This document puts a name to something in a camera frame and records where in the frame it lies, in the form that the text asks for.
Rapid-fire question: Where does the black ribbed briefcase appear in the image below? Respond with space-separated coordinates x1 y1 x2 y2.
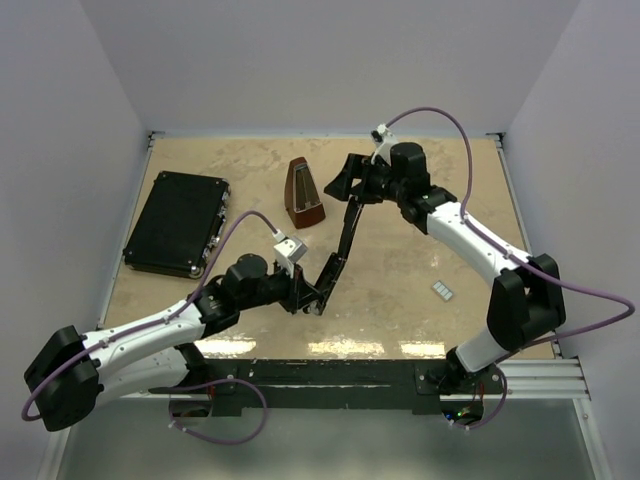
123 171 231 279

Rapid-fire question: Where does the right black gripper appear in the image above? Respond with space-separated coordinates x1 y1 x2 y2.
325 154 407 205

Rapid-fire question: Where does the aluminium frame rail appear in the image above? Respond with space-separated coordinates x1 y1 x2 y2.
37 132 594 480

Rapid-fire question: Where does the staple strips pack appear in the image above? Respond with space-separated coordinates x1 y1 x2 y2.
432 281 454 302

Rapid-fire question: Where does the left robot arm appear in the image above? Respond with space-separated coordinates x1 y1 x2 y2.
21 254 326 432

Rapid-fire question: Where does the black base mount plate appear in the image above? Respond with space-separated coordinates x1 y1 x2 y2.
182 359 503 415

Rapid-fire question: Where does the brown wooden metronome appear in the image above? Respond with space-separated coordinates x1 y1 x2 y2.
284 157 326 230

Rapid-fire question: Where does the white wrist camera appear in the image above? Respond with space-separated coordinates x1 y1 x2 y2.
370 124 399 164
273 230 308 276

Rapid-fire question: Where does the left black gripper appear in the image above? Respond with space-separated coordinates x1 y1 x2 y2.
238 258 322 313

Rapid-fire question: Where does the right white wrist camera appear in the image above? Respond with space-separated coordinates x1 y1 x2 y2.
370 124 399 164

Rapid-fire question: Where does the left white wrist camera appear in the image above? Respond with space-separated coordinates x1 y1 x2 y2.
273 230 308 276

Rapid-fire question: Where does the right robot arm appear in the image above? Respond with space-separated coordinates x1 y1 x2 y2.
321 142 566 393

